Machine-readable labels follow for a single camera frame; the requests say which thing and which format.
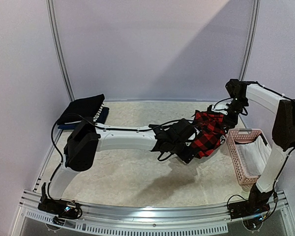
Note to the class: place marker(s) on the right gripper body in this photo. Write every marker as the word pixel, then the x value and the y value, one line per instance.
pixel 227 121

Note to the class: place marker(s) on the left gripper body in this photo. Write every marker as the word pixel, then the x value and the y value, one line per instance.
pixel 186 157

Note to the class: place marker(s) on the red black plaid shirt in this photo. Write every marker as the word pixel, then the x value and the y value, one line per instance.
pixel 212 133

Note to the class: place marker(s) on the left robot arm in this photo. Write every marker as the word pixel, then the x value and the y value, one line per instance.
pixel 173 137

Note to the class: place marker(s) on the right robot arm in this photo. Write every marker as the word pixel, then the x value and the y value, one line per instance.
pixel 282 132

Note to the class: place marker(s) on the pink plastic laundry basket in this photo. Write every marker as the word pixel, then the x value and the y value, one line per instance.
pixel 238 157

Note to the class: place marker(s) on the folded navy blue garment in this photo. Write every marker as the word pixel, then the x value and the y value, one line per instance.
pixel 102 118

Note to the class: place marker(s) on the folded black garment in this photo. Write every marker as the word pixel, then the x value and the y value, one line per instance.
pixel 89 107

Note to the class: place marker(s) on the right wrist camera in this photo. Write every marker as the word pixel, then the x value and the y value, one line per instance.
pixel 218 109

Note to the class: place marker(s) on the aluminium front rail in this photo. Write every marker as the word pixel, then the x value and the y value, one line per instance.
pixel 103 220

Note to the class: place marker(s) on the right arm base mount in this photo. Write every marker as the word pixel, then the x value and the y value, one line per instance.
pixel 243 209

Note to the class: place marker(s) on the right aluminium corner post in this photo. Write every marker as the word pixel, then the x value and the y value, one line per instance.
pixel 250 38

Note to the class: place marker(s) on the aluminium corner post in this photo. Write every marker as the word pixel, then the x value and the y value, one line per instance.
pixel 58 49
pixel 250 38

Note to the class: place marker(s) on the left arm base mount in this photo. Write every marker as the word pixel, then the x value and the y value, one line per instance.
pixel 61 208

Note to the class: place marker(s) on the left aluminium corner post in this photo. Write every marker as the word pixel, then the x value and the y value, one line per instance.
pixel 58 49

